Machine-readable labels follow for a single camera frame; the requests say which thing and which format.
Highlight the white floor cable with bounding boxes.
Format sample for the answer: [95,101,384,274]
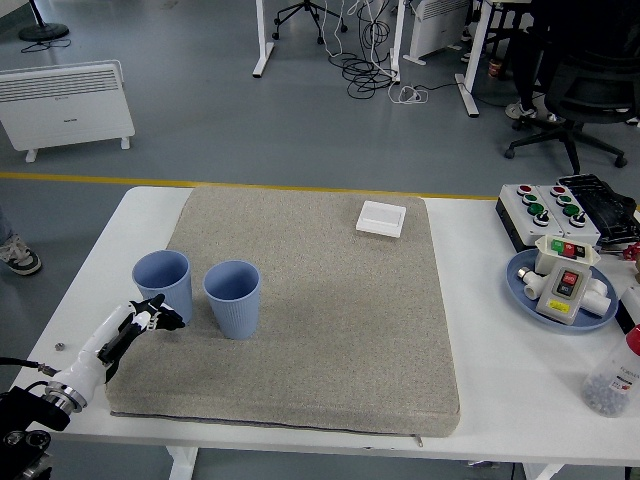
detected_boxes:
[387,83,430,106]

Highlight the black star chair base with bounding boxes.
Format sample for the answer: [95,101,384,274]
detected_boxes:
[272,0,349,45]

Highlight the white push-button control box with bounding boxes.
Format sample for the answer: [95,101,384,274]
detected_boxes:
[495,183,568,253]
[535,183,602,247]

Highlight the clear screw bottle red cap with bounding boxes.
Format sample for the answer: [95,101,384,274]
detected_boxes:
[580,323,640,418]

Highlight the black fan stand base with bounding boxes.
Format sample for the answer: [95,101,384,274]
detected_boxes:
[18,0,70,41]

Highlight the person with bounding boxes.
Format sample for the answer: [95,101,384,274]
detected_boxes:
[0,204,43,276]
[504,0,640,124]

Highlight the beige switch box three buttons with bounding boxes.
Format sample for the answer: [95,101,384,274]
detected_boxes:
[533,234,601,274]

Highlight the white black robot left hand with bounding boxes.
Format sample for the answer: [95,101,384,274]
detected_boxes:
[45,293,187,401]

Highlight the grey switch box red button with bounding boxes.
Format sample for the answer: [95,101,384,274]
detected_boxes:
[536,260,594,326]

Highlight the black office chair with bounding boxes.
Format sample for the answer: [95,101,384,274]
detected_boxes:
[503,47,640,176]

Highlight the white desk leg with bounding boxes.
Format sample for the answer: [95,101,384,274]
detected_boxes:
[387,0,406,84]
[453,0,494,119]
[251,0,275,78]

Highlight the grey-brown cushion mat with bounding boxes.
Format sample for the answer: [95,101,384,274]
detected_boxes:
[105,186,461,440]

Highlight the black plastic tool tray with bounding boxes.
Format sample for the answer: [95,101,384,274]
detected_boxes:
[557,173,640,246]

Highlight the white table leg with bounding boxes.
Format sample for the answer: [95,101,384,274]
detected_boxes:
[522,462,566,480]
[167,446,200,480]

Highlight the large white panel heater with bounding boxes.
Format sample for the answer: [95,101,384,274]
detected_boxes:
[0,59,136,163]

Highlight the blue ribbed plastic cup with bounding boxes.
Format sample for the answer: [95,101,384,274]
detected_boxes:
[131,249,194,325]
[202,260,263,341]

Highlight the white wall switch plate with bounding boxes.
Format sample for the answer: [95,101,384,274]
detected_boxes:
[355,200,407,239]

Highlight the black floor cables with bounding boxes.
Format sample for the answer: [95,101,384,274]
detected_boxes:
[327,0,401,100]

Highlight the blue round plate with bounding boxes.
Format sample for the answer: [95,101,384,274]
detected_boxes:
[505,248,621,333]

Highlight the white pipe fitting metal end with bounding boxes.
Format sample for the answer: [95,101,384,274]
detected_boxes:
[516,267,546,301]

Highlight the white plastic pipe tee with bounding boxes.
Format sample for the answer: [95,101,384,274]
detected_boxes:
[579,277,619,321]

